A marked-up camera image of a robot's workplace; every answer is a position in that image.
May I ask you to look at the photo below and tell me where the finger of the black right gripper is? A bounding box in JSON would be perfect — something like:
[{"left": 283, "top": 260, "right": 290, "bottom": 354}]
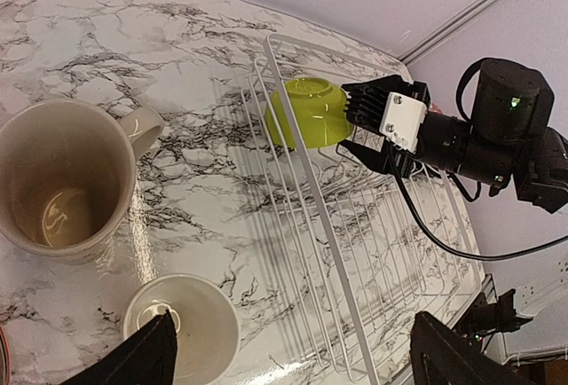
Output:
[
  {"left": 339, "top": 139, "right": 398, "bottom": 176},
  {"left": 341, "top": 75, "right": 411, "bottom": 100}
]

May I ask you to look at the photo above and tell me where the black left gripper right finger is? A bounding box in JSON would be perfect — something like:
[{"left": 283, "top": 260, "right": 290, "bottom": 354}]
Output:
[{"left": 410, "top": 311, "right": 531, "bottom": 385}]

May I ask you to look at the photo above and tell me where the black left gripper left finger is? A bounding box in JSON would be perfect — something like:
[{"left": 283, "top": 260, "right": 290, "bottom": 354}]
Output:
[{"left": 64, "top": 310, "right": 178, "bottom": 385}]

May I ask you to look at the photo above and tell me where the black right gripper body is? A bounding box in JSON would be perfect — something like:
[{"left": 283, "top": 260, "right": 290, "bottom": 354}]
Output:
[{"left": 411, "top": 81, "right": 533, "bottom": 190}]

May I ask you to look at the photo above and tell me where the lime green bowl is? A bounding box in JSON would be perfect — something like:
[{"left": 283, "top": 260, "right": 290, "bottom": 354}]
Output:
[{"left": 264, "top": 77, "right": 354, "bottom": 149}]

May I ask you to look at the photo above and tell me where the yellow mug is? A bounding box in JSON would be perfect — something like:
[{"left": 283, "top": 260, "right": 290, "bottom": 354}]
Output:
[{"left": 122, "top": 273, "right": 241, "bottom": 384}]

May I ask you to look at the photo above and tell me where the patterned cream mug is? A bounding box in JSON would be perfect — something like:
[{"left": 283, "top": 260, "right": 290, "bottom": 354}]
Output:
[{"left": 1, "top": 99, "right": 164, "bottom": 264}]

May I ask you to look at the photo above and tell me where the orange rimmed white bowl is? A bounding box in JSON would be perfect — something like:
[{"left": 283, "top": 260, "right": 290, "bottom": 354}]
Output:
[{"left": 0, "top": 328, "right": 11, "bottom": 385}]

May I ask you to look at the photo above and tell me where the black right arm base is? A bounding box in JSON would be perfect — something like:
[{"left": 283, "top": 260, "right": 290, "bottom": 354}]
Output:
[{"left": 453, "top": 289, "right": 533, "bottom": 352}]

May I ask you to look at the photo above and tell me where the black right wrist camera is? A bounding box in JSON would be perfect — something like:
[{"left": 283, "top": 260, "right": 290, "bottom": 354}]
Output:
[{"left": 345, "top": 88, "right": 428, "bottom": 153}]

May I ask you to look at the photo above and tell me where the white wire dish rack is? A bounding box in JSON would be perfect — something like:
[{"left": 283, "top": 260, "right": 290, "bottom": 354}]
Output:
[{"left": 241, "top": 33, "right": 484, "bottom": 384}]

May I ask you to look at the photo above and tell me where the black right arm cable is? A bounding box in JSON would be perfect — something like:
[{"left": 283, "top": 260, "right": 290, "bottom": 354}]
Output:
[{"left": 383, "top": 143, "right": 568, "bottom": 263}]

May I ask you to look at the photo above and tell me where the aluminium right corner post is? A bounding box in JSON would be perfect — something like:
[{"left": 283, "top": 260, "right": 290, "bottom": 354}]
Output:
[{"left": 398, "top": 0, "right": 504, "bottom": 66}]

